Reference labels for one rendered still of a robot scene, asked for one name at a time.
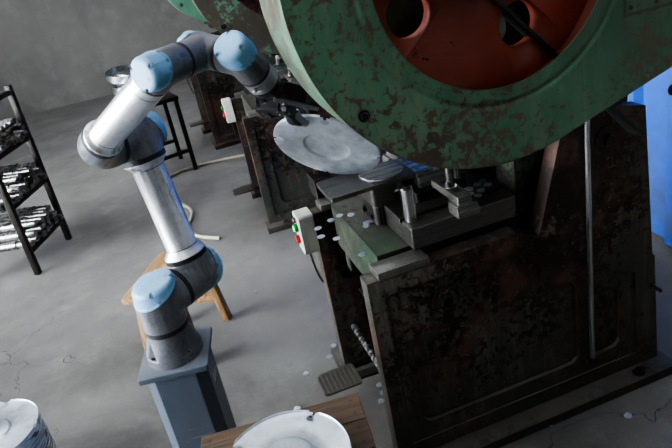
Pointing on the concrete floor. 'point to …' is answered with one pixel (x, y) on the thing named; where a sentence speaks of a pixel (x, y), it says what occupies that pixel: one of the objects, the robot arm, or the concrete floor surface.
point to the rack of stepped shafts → (22, 236)
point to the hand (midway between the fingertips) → (308, 120)
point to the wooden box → (353, 416)
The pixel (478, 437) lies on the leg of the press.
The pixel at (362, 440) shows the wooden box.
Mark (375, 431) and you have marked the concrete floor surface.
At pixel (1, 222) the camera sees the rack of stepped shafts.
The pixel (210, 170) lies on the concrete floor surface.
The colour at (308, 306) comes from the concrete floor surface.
